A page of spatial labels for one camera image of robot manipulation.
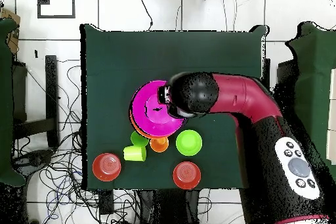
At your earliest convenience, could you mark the large pink bowl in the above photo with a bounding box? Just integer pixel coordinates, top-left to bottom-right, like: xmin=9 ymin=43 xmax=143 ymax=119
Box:
xmin=130 ymin=79 xmax=188 ymax=137

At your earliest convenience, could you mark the large orange bowl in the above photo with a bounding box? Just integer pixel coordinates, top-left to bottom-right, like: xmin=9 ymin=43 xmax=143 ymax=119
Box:
xmin=129 ymin=110 xmax=174 ymax=140

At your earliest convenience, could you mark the lime yellow cup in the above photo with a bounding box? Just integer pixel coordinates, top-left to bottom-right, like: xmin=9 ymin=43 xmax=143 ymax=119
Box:
xmin=123 ymin=145 xmax=147 ymax=162

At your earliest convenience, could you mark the red-orange bowl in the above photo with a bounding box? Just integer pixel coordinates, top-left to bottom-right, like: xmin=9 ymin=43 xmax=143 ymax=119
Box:
xmin=91 ymin=152 xmax=122 ymax=182
xmin=172 ymin=161 xmax=201 ymax=190

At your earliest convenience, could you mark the dark green tablecloth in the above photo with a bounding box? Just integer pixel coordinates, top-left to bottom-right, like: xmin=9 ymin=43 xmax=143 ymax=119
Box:
xmin=79 ymin=24 xmax=268 ymax=191

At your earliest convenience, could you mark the orange cup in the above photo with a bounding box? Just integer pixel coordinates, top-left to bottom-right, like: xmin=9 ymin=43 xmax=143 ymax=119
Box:
xmin=150 ymin=137 xmax=169 ymax=153

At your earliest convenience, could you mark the green cup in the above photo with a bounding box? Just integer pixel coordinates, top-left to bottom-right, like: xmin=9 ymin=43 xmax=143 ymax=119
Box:
xmin=130 ymin=131 xmax=150 ymax=148

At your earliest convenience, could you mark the small green bowl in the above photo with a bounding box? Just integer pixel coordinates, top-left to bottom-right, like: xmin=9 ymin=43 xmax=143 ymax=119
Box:
xmin=175 ymin=129 xmax=203 ymax=157

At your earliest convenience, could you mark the black power strip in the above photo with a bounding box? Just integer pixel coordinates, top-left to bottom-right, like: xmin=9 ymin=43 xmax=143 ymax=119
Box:
xmin=98 ymin=189 xmax=114 ymax=215

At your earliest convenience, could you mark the green covered side table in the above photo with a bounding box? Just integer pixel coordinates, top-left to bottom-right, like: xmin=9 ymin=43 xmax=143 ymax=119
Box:
xmin=0 ymin=18 xmax=27 ymax=188
xmin=285 ymin=21 xmax=336 ymax=180

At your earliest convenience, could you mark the cardboard box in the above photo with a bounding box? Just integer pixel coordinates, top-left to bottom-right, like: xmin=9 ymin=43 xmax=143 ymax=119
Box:
xmin=0 ymin=8 xmax=21 ymax=55

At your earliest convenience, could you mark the tangle of floor cables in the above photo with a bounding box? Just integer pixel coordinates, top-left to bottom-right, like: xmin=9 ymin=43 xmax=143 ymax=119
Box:
xmin=11 ymin=59 xmax=140 ymax=224

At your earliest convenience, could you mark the black floor cable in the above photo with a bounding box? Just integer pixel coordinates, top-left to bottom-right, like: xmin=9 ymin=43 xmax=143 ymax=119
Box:
xmin=138 ymin=0 xmax=154 ymax=31

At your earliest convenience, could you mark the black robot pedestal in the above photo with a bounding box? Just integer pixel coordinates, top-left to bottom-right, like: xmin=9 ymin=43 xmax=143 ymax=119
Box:
xmin=138 ymin=189 xmax=201 ymax=224

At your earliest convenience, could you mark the black stand frame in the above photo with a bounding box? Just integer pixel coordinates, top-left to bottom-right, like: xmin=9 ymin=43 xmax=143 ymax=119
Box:
xmin=12 ymin=55 xmax=60 ymax=148

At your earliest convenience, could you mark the grey pedestal foot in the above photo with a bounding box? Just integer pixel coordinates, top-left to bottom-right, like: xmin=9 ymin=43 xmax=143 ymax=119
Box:
xmin=15 ymin=148 xmax=54 ymax=175

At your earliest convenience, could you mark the blue cable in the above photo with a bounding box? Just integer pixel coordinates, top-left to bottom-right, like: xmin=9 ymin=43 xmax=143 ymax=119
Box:
xmin=45 ymin=171 xmax=83 ymax=221

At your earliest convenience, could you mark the black square floor frame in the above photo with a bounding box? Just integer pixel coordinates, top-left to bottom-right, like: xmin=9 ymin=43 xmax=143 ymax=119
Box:
xmin=37 ymin=0 xmax=76 ymax=19

